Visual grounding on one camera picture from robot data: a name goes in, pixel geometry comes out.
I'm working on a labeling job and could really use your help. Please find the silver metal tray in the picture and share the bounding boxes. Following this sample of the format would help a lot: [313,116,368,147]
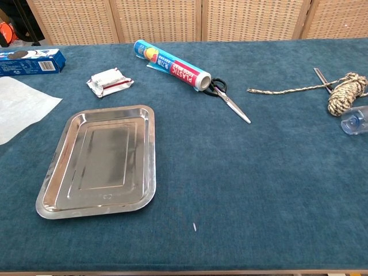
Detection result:
[35,105,157,220]

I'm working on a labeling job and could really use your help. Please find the white paper sheet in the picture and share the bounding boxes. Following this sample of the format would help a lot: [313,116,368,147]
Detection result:
[0,76,63,145]

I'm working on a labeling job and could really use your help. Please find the clear plastic water bottle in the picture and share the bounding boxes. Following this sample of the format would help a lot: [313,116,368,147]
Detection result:
[340,105,368,135]

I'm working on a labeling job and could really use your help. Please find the white red snack packet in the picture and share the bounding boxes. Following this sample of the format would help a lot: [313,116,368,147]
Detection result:
[86,67,135,99]

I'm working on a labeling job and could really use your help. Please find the blue cookie box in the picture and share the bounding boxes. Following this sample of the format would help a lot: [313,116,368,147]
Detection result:
[0,48,67,77]

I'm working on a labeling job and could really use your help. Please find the wicker folding screen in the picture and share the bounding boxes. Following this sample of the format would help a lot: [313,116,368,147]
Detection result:
[25,0,368,45]

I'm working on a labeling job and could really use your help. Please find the beige braided rope bundle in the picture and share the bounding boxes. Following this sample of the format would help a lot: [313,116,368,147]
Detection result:
[246,72,368,117]

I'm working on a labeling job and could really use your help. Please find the black-handled scissors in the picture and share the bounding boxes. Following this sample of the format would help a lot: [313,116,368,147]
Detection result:
[201,78,252,125]

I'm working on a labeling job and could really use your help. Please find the orange black object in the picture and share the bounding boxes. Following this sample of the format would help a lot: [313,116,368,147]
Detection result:
[0,22,14,44]

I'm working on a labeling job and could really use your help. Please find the blue carpet table cover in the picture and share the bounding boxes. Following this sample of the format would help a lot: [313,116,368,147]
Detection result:
[0,37,368,273]

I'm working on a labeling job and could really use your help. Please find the thin silver metal strip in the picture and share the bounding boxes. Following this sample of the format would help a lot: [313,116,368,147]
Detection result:
[313,67,333,95]

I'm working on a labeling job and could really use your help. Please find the blue plastic wrap roll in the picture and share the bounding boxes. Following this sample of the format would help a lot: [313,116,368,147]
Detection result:
[133,39,212,92]

